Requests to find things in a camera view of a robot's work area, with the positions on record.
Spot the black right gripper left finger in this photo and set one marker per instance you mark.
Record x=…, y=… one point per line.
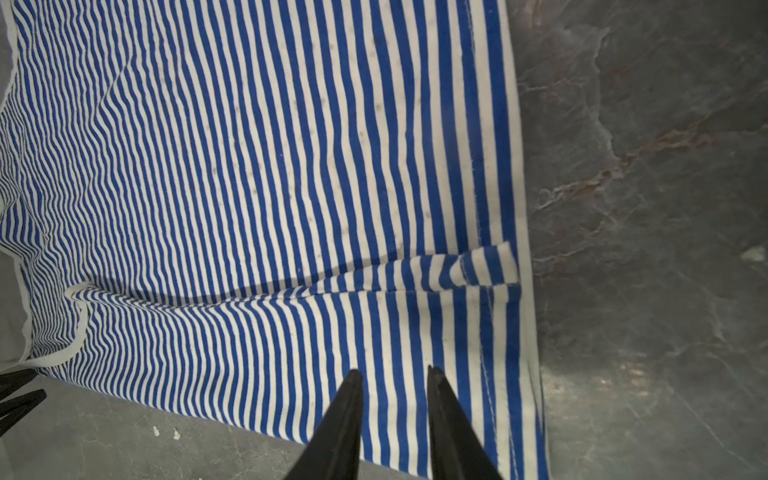
x=334, y=450

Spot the blue white striped tank top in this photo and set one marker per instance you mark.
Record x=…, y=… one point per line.
x=220, y=208

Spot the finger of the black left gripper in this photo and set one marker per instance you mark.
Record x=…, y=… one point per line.
x=14, y=410
x=10, y=382

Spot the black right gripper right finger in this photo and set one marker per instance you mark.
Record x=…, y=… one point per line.
x=455, y=450

